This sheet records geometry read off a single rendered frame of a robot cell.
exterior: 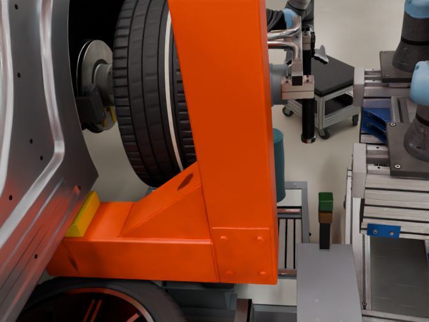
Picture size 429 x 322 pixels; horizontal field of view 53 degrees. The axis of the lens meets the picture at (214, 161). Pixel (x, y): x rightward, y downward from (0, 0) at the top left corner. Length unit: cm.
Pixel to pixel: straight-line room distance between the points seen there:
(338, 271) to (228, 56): 77
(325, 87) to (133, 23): 149
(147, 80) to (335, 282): 77
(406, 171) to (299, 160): 144
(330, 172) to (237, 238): 139
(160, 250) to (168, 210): 14
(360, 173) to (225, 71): 51
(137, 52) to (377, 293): 110
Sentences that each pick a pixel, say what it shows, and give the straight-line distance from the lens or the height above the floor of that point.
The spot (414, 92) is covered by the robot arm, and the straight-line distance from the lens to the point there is 82.
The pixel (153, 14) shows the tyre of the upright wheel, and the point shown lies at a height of 115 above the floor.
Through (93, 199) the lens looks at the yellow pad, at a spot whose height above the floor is 72.
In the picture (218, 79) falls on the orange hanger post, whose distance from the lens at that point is 85.
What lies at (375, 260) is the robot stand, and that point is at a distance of 173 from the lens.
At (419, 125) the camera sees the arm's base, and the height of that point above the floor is 89.
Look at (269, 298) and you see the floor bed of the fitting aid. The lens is 176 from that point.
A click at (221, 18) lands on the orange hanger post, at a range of 80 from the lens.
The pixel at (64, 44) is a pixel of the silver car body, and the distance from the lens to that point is 121.
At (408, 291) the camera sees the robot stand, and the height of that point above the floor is 21.
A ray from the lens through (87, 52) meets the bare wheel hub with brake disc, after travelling 155.
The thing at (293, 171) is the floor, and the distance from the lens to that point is 243.
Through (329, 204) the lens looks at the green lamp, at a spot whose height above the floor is 65.
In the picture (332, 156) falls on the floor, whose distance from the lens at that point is 255.
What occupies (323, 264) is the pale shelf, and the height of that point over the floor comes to 45.
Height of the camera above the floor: 150
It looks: 36 degrees down
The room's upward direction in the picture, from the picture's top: 9 degrees counter-clockwise
